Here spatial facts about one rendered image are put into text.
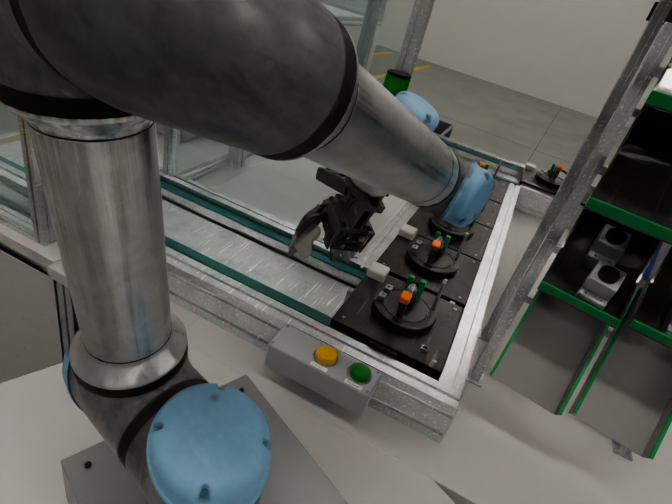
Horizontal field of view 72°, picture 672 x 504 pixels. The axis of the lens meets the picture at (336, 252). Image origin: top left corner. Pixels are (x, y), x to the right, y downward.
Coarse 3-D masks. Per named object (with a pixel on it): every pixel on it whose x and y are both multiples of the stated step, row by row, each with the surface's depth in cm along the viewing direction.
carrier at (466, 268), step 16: (400, 240) 129; (416, 240) 131; (448, 240) 122; (464, 240) 119; (384, 256) 120; (400, 256) 122; (416, 256) 120; (448, 256) 123; (464, 256) 130; (400, 272) 115; (416, 272) 117; (432, 272) 116; (448, 272) 117; (464, 272) 122; (432, 288) 112; (448, 288) 114; (464, 288) 116; (464, 304) 110
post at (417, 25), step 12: (420, 0) 87; (432, 0) 87; (420, 12) 88; (408, 24) 90; (420, 24) 89; (408, 36) 91; (420, 36) 90; (408, 48) 92; (408, 60) 92; (408, 72) 93
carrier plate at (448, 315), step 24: (360, 288) 106; (336, 312) 97; (360, 312) 98; (456, 312) 106; (360, 336) 94; (384, 336) 94; (408, 336) 96; (432, 336) 97; (408, 360) 91; (432, 360) 91
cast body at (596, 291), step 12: (600, 264) 75; (588, 276) 76; (600, 276) 73; (612, 276) 72; (624, 276) 73; (588, 288) 75; (600, 288) 73; (612, 288) 72; (588, 300) 75; (600, 300) 75
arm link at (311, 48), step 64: (64, 0) 20; (128, 0) 19; (192, 0) 20; (256, 0) 21; (64, 64) 22; (128, 64) 21; (192, 64) 21; (256, 64) 22; (320, 64) 24; (192, 128) 24; (256, 128) 24; (320, 128) 26; (384, 128) 33; (448, 192) 50
